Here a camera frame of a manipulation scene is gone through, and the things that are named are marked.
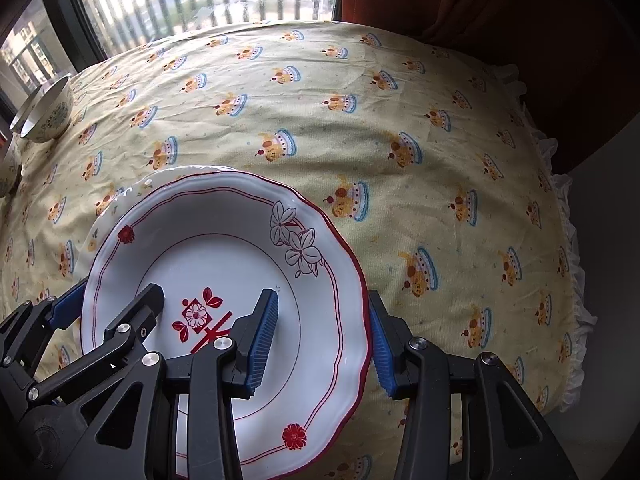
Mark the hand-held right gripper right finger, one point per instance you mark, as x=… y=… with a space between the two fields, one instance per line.
x=381 y=355

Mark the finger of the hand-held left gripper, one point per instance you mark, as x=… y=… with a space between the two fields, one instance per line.
x=65 y=307
x=135 y=315

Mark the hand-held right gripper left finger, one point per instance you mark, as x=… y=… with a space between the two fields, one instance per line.
x=262 y=345

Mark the red-rimmed white plate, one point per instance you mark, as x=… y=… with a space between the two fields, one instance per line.
x=210 y=260

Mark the beaded yellow floral plate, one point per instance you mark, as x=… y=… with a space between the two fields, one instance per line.
x=115 y=200

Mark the small floral ceramic bowl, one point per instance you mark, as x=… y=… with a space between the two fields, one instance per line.
x=10 y=170

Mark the large floral ceramic bowl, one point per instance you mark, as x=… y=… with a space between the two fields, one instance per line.
x=50 y=115

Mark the yellow printed tablecloth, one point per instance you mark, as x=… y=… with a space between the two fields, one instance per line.
x=400 y=110

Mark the beige apartment building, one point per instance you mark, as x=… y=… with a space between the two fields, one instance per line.
x=30 y=60

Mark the large red curtain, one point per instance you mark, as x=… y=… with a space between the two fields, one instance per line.
x=475 y=0

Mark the black sliding door frame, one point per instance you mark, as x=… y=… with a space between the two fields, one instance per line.
x=75 y=20

